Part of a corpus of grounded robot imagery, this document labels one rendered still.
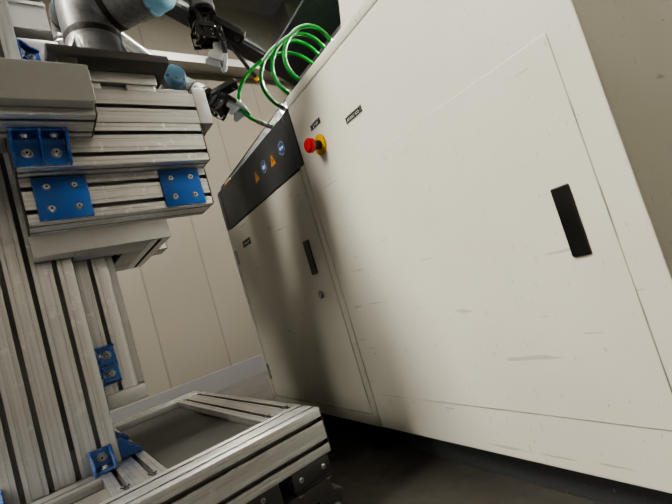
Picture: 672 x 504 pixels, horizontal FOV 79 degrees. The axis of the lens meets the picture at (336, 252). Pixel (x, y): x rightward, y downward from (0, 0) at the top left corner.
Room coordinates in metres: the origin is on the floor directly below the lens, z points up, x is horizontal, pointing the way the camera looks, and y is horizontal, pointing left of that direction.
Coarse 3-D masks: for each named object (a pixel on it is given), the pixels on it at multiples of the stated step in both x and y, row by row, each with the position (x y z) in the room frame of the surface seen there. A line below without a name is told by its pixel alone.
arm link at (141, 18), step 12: (108, 0) 0.80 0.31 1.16; (120, 0) 0.81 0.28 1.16; (132, 0) 0.81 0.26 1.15; (144, 0) 0.81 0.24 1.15; (156, 0) 0.82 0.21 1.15; (168, 0) 0.84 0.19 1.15; (120, 12) 0.82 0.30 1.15; (132, 12) 0.83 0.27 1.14; (144, 12) 0.84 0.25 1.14; (156, 12) 0.85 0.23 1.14; (132, 24) 0.86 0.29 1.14
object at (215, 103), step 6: (210, 96) 1.55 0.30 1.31; (216, 96) 1.53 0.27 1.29; (222, 96) 1.53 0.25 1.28; (210, 102) 1.53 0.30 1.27; (216, 102) 1.53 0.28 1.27; (222, 102) 1.53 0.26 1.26; (210, 108) 1.54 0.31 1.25; (216, 108) 1.52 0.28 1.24; (222, 108) 1.54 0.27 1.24; (228, 108) 1.57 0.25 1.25; (216, 114) 1.59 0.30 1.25; (222, 114) 1.56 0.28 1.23; (222, 120) 1.58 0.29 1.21
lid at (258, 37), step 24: (216, 0) 1.59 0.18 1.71; (240, 0) 1.57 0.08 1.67; (264, 0) 1.56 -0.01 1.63; (288, 0) 1.54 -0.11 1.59; (312, 0) 1.51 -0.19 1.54; (336, 0) 1.50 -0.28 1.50; (240, 24) 1.68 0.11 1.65; (264, 24) 1.67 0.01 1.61; (288, 24) 1.65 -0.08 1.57; (336, 24) 1.60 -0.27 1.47; (240, 48) 1.79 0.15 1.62; (264, 48) 1.79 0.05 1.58; (288, 48) 1.75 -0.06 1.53
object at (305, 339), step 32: (288, 192) 1.17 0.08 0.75; (256, 224) 1.41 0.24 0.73; (288, 224) 1.22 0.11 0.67; (256, 256) 1.47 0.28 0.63; (288, 256) 1.27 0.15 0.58; (320, 256) 1.11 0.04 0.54; (256, 288) 1.54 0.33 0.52; (288, 288) 1.32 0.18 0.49; (320, 288) 1.16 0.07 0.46; (256, 320) 1.61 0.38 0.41; (288, 320) 1.38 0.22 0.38; (320, 320) 1.20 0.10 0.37; (288, 352) 1.44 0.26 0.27; (320, 352) 1.25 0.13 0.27; (352, 352) 1.10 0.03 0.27; (288, 384) 1.50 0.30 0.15; (320, 384) 1.30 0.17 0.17; (352, 384) 1.14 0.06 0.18
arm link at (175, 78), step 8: (56, 16) 1.29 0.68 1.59; (56, 24) 1.32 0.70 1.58; (128, 40) 1.35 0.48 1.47; (128, 48) 1.35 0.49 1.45; (136, 48) 1.36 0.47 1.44; (144, 48) 1.38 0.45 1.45; (168, 72) 1.38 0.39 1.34; (176, 72) 1.40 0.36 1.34; (184, 72) 1.41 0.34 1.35; (168, 80) 1.39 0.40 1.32; (176, 80) 1.39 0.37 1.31; (184, 80) 1.42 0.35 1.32; (168, 88) 1.43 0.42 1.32; (176, 88) 1.43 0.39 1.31
